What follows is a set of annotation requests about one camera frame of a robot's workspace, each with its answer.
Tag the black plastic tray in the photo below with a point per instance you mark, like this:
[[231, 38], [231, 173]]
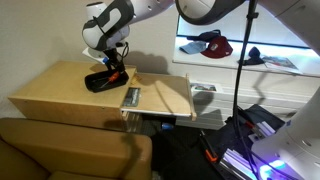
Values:
[[95, 83]]

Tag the grey simplehuman booklet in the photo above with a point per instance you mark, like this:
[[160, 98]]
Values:
[[132, 97]]

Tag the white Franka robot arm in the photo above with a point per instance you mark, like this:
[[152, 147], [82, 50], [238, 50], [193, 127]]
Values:
[[100, 33]]

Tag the pull-out wooden drawer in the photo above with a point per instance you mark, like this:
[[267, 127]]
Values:
[[163, 93]]

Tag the navy blue cap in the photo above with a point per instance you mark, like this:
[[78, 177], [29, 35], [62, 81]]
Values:
[[206, 35]]

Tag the black orange clamp tool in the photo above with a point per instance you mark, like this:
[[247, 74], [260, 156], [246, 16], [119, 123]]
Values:
[[209, 150]]

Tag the small blue object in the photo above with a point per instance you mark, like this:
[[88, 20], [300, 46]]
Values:
[[167, 126]]

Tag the colourful printed magazine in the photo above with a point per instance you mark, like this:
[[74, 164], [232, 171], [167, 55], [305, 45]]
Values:
[[281, 63]]

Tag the wrist camera assembly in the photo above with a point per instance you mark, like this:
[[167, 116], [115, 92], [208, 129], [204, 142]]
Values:
[[91, 54]]

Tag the white window sill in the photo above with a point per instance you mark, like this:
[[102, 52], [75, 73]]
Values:
[[200, 61]]

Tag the tan leather sofa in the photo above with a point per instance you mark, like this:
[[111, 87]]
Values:
[[66, 150]]

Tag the light wooden cabinet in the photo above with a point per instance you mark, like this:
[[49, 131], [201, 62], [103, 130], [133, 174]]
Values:
[[56, 90]]

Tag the white radiator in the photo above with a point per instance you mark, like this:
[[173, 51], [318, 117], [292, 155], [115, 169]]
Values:
[[213, 106]]

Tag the photo leaflet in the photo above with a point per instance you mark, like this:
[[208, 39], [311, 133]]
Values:
[[204, 87]]

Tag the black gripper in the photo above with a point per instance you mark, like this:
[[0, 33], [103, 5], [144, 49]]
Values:
[[115, 60]]

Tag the light blue cap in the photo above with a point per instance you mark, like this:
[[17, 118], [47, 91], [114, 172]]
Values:
[[193, 47]]

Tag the maroon baseball cap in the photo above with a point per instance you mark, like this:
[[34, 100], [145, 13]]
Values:
[[218, 48]]

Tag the metal robot base platform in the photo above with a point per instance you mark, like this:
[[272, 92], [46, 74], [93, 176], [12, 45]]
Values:
[[233, 160]]

